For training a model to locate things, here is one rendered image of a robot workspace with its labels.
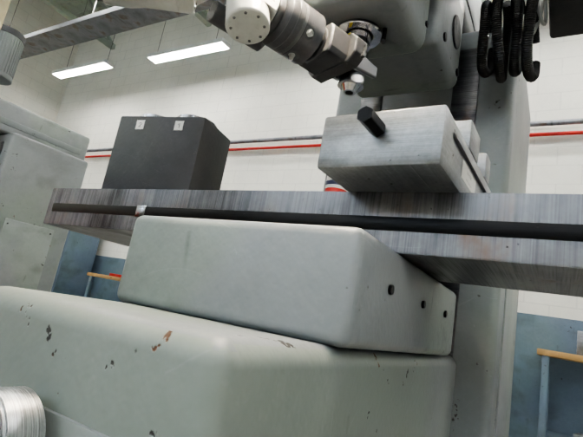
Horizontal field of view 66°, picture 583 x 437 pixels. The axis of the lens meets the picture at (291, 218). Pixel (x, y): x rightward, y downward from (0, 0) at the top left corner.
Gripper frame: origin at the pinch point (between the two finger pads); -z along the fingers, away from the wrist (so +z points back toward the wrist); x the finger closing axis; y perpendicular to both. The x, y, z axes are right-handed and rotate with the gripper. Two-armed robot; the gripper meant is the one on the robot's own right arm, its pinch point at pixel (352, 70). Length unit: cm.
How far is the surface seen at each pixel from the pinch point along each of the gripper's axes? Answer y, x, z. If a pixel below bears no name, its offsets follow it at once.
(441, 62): -11.0, -3.8, -20.0
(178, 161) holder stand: 18.6, 30.5, 15.8
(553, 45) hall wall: -288, 138, -394
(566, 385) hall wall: 57, 113, -406
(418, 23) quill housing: -10.0, -8.1, -6.4
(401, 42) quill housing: -7.7, -4.6, -6.4
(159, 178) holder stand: 22.4, 33.5, 17.7
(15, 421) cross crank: 55, -19, 41
